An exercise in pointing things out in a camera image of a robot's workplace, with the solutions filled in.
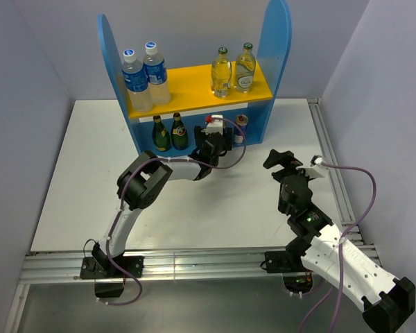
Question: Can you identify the blue Red Bull can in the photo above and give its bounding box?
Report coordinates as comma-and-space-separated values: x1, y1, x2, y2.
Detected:
234, 114, 248, 145

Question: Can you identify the green perrier bottle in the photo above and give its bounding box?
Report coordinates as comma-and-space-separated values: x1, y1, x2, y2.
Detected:
171, 112, 189, 151
152, 115, 171, 152

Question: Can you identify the green Perrier bottle front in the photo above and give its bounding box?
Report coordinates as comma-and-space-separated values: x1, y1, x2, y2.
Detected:
152, 115, 171, 152

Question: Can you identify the clear Chang soda bottle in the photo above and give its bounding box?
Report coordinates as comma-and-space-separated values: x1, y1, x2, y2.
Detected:
234, 42, 257, 93
211, 46, 232, 98

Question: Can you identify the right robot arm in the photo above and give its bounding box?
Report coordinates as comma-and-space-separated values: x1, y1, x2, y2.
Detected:
263, 149, 416, 332

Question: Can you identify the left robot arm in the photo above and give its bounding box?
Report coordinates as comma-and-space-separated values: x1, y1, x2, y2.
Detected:
80, 126, 233, 278

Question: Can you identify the blue and yellow wooden shelf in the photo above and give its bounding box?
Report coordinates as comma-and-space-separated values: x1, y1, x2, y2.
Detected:
98, 1, 292, 153

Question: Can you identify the right plastic water bottle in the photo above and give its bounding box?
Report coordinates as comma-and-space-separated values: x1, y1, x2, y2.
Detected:
143, 42, 171, 105

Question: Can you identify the plastic water bottle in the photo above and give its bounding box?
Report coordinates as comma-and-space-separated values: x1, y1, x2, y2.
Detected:
143, 42, 171, 105
122, 49, 153, 114

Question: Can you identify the left plastic water bottle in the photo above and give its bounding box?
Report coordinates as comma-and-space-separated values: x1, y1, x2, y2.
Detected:
122, 49, 153, 114

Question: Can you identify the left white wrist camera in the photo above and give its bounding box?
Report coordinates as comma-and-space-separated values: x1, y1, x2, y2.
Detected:
204, 114, 225, 135

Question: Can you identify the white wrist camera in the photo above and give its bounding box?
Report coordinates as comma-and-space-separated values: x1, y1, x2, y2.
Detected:
204, 114, 225, 135
296, 155, 329, 180

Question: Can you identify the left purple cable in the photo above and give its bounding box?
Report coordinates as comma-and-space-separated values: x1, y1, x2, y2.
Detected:
105, 117, 247, 307

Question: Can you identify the purple cable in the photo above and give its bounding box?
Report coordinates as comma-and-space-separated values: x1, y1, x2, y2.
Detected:
297, 161, 377, 333
105, 117, 247, 307

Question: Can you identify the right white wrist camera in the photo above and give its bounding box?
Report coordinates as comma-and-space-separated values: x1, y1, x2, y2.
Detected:
296, 155, 329, 180

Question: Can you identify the aluminium right side rail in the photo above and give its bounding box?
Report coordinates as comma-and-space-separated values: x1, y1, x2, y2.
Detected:
306, 97, 365, 246

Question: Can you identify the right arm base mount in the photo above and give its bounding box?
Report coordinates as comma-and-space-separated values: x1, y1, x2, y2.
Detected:
259, 250, 324, 298

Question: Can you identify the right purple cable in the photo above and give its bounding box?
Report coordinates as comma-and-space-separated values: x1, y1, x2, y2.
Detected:
297, 161, 377, 333

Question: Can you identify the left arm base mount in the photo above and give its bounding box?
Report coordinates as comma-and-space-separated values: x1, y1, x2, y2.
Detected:
80, 256, 144, 299

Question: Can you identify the aluminium front rail frame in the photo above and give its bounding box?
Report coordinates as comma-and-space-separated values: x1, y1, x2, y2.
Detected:
3, 242, 396, 333

